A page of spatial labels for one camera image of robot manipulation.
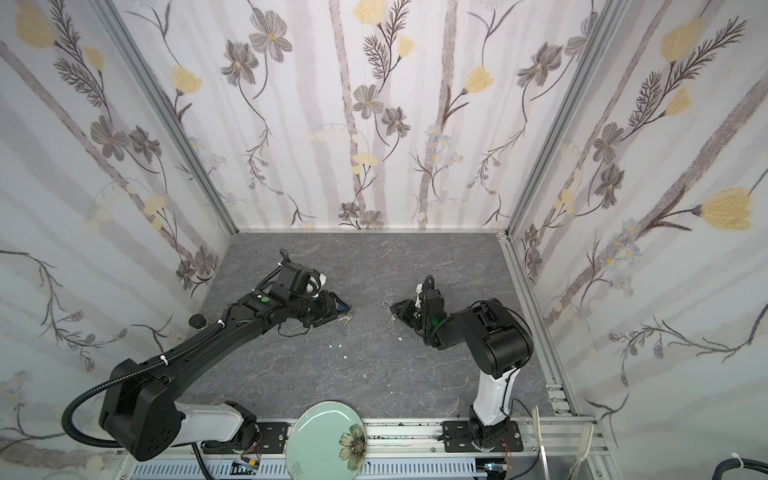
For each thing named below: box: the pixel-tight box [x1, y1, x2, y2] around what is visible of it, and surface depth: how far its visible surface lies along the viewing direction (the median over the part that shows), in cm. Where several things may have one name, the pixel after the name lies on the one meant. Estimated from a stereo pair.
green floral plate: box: [285, 401, 368, 480], surface depth 74 cm
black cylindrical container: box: [188, 314, 207, 329], surface depth 87 cm
